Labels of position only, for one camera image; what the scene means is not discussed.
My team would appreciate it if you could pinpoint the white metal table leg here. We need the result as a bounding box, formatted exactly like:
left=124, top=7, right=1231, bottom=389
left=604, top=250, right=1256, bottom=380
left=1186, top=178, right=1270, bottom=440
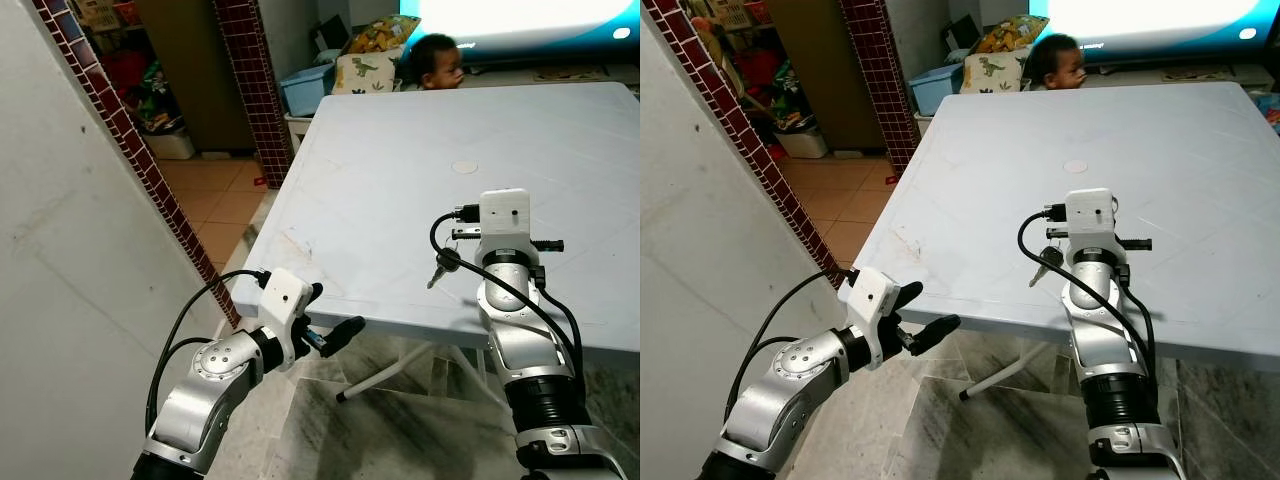
left=335, top=342, right=441, bottom=404
left=958, top=342, right=1066, bottom=403

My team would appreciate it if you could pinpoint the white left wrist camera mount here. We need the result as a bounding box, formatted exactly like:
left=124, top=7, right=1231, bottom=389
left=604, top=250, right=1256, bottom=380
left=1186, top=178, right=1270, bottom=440
left=845, top=265, right=901, bottom=366
left=258, top=267, right=316, bottom=366

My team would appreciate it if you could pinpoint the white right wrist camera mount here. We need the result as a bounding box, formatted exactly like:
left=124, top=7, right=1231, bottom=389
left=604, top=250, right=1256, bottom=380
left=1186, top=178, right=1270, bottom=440
left=1063, top=188, right=1116, bottom=263
left=478, top=188, right=531, bottom=263

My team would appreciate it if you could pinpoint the yellow patterned cushion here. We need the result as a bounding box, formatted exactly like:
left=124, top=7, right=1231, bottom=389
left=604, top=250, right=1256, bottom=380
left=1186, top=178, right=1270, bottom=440
left=975, top=15, right=1051, bottom=53
left=345, top=15, right=421, bottom=56

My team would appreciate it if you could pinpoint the black-headed key with ring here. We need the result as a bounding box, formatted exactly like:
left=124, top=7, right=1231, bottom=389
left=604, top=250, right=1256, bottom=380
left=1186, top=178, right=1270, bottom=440
left=1028, top=243, right=1066, bottom=289
left=427, top=245, right=464, bottom=291

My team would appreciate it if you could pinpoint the blue plastic storage bin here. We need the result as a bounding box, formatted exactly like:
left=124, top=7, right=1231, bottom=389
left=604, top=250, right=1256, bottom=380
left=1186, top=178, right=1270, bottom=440
left=278, top=65, right=336, bottom=118
left=908, top=63, right=966, bottom=116

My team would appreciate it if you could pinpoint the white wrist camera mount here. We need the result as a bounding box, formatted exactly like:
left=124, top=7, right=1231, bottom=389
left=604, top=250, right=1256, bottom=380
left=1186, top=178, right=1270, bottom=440
left=845, top=265, right=901, bottom=366
left=258, top=267, right=316, bottom=366
left=1063, top=188, right=1116, bottom=263
left=478, top=188, right=531, bottom=263

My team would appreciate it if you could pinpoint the white storage box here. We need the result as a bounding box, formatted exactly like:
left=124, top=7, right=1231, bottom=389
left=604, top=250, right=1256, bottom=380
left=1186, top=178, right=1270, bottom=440
left=775, top=130, right=831, bottom=159
left=145, top=130, right=198, bottom=161

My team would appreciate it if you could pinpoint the dinosaur print pillow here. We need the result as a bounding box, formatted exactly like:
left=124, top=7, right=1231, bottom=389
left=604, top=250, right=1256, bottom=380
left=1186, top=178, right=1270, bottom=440
left=960, top=50, right=1031, bottom=94
left=333, top=50, right=401, bottom=96

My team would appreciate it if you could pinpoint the brown wooden door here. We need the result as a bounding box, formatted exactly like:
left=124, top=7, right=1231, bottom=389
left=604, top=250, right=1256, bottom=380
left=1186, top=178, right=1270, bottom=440
left=790, top=0, right=881, bottom=151
left=135, top=0, right=256, bottom=153

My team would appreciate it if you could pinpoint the red brick tile column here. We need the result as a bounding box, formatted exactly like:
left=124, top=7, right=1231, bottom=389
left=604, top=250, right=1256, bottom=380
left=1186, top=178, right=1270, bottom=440
left=838, top=0, right=921, bottom=181
left=212, top=0, right=296, bottom=189

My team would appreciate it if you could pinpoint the bright television screen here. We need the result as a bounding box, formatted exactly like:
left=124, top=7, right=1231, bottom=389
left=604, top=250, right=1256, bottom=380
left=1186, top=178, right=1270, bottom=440
left=400, top=0, right=641, bottom=63
left=1030, top=0, right=1280, bottom=63

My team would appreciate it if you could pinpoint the pale blue plastic table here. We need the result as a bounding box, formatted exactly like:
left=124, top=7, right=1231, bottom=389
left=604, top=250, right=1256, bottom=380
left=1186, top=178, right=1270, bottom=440
left=243, top=82, right=641, bottom=359
left=852, top=80, right=1280, bottom=373

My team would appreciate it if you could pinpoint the small child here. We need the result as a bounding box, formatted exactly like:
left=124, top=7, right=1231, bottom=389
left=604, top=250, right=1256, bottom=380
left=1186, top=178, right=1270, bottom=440
left=410, top=33, right=466, bottom=91
left=1027, top=33, right=1086, bottom=91

